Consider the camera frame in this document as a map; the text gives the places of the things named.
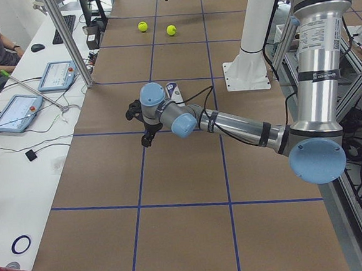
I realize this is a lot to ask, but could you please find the near teach pendant tablet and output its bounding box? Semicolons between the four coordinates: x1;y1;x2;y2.
0;95;43;133

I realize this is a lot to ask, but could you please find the black computer monitor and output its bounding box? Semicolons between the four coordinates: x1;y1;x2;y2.
78;0;108;28

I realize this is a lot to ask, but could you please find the Wilson yellow tennis ball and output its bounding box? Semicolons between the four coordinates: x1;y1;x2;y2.
137;21;148;33

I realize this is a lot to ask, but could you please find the black computer mouse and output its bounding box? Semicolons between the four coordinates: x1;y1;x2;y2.
31;43;45;53

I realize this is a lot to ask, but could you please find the brown paper table cover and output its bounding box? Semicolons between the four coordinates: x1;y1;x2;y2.
33;0;349;271

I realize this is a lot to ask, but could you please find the blue tape ring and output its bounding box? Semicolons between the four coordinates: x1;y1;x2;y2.
10;234;33;255

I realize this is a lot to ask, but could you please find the green handled reacher stick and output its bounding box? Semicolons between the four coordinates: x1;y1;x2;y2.
0;69;81;123

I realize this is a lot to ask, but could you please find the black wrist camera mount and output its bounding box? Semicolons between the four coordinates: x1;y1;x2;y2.
125;100;143;121

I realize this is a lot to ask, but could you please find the small black square device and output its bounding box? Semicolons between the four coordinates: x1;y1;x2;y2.
25;149;37;161

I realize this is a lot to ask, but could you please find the white blue tennis ball can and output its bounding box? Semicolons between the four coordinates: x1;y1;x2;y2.
165;81;185;106

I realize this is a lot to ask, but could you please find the teach pendant tablet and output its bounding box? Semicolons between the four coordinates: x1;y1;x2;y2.
38;61;77;93
0;95;43;133

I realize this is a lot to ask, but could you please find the aluminium frame post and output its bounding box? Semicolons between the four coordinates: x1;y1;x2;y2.
43;0;93;88

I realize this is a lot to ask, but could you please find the Roland Garros yellow tennis ball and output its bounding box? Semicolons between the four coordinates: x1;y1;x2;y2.
166;24;177;36

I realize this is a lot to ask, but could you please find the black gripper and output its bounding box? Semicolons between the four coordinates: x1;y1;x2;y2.
141;115;162;148

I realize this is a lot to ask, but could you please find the aluminium side frame rail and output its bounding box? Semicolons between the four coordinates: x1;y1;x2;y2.
264;0;362;271

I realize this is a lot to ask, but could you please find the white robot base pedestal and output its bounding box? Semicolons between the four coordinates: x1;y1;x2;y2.
223;0;275;91

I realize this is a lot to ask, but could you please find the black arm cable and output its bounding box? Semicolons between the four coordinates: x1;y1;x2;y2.
174;79;298;151

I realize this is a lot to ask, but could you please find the far teach pendant tablet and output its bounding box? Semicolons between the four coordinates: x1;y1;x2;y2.
38;61;77;93

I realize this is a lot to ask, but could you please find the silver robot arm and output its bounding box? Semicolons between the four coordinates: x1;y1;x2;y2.
135;0;352;184

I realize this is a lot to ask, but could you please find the black keyboard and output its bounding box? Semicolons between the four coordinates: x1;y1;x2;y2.
50;14;79;45

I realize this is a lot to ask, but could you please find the black box with label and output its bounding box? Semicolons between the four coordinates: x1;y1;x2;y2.
86;26;101;50

